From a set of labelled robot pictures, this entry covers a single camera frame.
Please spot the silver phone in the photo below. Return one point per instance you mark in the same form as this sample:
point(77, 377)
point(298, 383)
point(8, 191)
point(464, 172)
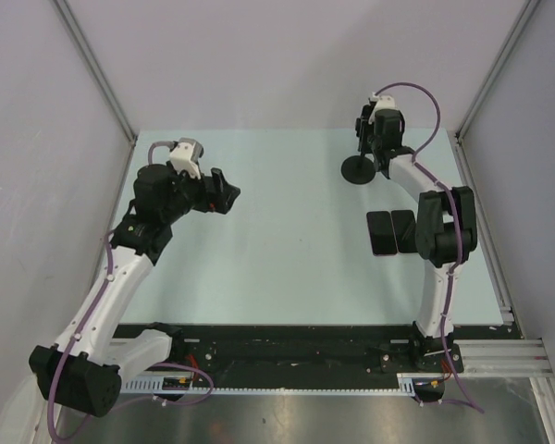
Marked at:
point(404, 227)

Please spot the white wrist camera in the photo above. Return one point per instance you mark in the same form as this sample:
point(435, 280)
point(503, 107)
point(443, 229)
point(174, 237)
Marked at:
point(380, 102)
point(185, 156)

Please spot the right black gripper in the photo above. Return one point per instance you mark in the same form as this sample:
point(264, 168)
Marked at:
point(364, 147)

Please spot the black phone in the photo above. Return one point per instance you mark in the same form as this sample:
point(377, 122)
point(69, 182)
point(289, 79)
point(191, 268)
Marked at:
point(361, 121)
point(381, 233)

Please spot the aluminium frame post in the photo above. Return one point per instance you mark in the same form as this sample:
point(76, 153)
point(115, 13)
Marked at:
point(500, 61)
point(90, 60)

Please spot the left aluminium frame post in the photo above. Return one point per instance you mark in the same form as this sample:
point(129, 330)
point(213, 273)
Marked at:
point(90, 60)

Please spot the right aluminium frame post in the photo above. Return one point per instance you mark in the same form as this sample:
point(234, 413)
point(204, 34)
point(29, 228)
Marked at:
point(500, 61)

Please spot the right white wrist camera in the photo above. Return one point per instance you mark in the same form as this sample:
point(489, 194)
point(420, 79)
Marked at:
point(380, 102)

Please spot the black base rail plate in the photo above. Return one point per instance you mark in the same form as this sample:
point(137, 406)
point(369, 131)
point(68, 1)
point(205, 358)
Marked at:
point(302, 357)

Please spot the right black pole phone stand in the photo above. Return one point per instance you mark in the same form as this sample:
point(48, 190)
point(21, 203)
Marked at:
point(358, 169)

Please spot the white slotted cable duct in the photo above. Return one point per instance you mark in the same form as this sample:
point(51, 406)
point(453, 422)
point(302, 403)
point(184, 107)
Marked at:
point(162, 385)

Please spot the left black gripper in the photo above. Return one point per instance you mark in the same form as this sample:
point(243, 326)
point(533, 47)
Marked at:
point(220, 201)

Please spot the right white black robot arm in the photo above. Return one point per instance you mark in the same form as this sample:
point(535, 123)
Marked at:
point(446, 230)

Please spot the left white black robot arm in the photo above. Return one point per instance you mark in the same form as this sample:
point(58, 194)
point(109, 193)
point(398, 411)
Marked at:
point(79, 371)

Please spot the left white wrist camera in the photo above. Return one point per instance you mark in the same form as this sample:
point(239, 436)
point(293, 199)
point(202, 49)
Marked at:
point(185, 156)

